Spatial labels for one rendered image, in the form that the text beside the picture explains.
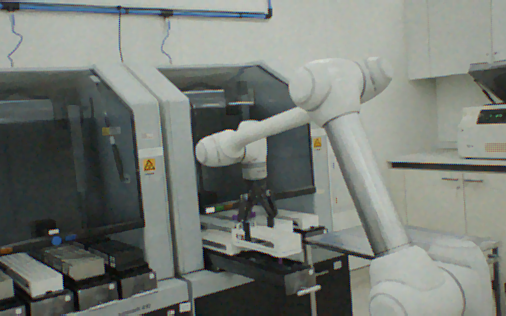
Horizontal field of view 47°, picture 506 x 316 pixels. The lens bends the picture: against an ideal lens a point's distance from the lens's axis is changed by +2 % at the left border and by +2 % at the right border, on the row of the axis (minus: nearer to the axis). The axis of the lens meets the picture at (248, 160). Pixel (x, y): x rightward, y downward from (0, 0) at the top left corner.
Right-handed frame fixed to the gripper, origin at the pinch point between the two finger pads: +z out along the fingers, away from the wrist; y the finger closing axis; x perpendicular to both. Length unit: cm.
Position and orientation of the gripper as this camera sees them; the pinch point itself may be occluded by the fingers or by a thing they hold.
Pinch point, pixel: (259, 232)
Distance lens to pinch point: 216.1
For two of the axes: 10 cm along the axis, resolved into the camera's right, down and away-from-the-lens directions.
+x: -5.8, -0.2, 8.2
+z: 0.8, 9.9, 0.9
